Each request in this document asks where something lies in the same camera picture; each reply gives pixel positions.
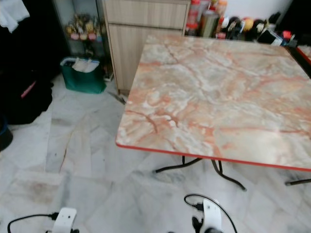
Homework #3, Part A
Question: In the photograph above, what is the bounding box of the black round bin blue rim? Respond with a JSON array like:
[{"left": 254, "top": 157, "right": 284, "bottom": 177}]
[{"left": 0, "top": 119, "right": 14, "bottom": 151}]

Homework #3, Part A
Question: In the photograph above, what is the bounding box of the green storage bag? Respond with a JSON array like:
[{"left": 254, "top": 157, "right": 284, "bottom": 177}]
[{"left": 61, "top": 57, "right": 106, "bottom": 94}]

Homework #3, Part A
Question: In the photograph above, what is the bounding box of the light wooden drawer cabinet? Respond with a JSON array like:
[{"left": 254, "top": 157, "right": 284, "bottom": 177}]
[{"left": 103, "top": 0, "right": 191, "bottom": 95}]

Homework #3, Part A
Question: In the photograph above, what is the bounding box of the white crumpled plastic bag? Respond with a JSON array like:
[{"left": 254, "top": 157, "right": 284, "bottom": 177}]
[{"left": 72, "top": 58, "right": 99, "bottom": 73}]

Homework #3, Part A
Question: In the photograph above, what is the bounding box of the white and black box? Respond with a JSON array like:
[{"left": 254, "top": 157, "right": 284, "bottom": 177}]
[{"left": 258, "top": 29, "right": 283, "bottom": 47}]

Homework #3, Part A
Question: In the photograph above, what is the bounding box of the black plush toy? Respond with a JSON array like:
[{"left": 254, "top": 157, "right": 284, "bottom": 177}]
[
  {"left": 253, "top": 18, "right": 270, "bottom": 38},
  {"left": 224, "top": 16, "right": 241, "bottom": 38}
]

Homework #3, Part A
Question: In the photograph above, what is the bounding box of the stainless steel canister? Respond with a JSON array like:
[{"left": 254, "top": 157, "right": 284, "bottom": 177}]
[{"left": 200, "top": 10, "right": 220, "bottom": 38}]

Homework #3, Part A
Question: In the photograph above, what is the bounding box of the yellow plush toy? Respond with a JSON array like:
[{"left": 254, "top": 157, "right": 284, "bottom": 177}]
[{"left": 242, "top": 17, "right": 255, "bottom": 32}]

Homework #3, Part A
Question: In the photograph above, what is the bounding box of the red lidded clear jar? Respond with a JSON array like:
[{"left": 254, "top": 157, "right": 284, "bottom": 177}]
[{"left": 187, "top": 0, "right": 204, "bottom": 25}]

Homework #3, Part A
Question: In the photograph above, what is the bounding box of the glass display shelf with figurines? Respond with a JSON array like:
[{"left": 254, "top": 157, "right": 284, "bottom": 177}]
[{"left": 52, "top": 0, "right": 112, "bottom": 78}]

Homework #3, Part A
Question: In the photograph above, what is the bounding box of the white hanging cloth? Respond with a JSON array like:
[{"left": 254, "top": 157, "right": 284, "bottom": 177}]
[{"left": 0, "top": 0, "right": 30, "bottom": 33}]

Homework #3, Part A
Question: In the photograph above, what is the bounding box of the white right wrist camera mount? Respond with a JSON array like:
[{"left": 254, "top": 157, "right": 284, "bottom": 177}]
[{"left": 202, "top": 201, "right": 223, "bottom": 233}]

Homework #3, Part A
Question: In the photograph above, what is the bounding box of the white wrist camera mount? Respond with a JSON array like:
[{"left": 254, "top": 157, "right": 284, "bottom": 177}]
[
  {"left": 202, "top": 201, "right": 223, "bottom": 233},
  {"left": 51, "top": 208, "right": 77, "bottom": 233}
]

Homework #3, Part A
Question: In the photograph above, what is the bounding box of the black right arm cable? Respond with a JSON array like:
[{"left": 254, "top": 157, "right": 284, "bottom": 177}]
[{"left": 184, "top": 193, "right": 239, "bottom": 233}]

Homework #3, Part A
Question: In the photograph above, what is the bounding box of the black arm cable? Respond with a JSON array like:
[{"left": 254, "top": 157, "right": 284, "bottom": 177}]
[
  {"left": 7, "top": 212, "right": 61, "bottom": 233},
  {"left": 184, "top": 193, "right": 239, "bottom": 233}
]

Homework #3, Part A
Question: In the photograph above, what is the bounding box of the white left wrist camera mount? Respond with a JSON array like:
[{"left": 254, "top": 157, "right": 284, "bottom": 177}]
[{"left": 51, "top": 208, "right": 77, "bottom": 233}]

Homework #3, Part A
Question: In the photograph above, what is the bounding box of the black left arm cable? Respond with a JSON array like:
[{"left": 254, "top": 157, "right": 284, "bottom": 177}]
[{"left": 7, "top": 212, "right": 61, "bottom": 233}]

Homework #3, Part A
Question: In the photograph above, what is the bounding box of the black bag with red strap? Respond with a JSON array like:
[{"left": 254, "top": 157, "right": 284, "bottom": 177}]
[{"left": 2, "top": 73, "right": 54, "bottom": 125}]

